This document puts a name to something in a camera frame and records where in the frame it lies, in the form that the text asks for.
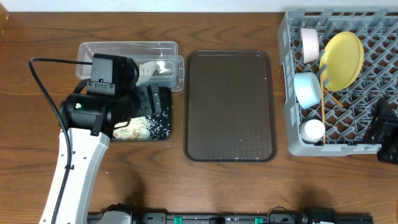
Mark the black rectangular tray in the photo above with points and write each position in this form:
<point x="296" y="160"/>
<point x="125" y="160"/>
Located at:
<point x="166" y="102"/>

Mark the light blue bowl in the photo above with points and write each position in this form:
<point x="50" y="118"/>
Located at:
<point x="307" y="89"/>

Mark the rice and food scraps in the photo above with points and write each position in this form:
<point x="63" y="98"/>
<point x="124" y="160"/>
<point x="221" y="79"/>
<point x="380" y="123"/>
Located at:
<point x="156" y="127"/>

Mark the white tissue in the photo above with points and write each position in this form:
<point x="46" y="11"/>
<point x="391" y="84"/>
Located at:
<point x="146" y="71"/>

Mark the clear plastic waste bin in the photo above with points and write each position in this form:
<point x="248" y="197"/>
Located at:
<point x="170" y="70"/>

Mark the wooden chopstick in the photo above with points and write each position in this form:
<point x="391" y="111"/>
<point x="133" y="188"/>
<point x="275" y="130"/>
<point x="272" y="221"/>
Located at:
<point x="323" y="107"/>
<point x="300" y="69"/>

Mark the pink bowl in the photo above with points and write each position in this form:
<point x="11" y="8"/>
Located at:
<point x="310" y="44"/>

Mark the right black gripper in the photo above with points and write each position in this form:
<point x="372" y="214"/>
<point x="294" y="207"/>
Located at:
<point x="382" y="126"/>

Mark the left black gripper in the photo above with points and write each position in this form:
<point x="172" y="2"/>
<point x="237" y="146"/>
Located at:
<point x="148" y="100"/>

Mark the white plastic cup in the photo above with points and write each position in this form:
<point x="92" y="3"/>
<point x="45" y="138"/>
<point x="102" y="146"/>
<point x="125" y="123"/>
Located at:
<point x="312" y="130"/>

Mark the yellow plate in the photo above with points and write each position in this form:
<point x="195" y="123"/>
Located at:
<point x="343" y="57"/>

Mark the dark brown serving tray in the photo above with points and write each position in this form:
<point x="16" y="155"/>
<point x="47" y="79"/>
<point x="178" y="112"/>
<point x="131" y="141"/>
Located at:
<point x="230" y="107"/>

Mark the grey dishwasher rack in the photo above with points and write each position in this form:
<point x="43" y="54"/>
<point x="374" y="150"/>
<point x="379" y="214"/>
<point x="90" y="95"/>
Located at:
<point x="345" y="126"/>

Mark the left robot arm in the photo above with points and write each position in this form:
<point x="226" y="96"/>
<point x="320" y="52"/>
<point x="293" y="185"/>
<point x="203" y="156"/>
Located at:
<point x="108" y="100"/>

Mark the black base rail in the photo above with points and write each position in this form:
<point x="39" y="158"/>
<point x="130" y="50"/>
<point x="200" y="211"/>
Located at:
<point x="123" y="214"/>

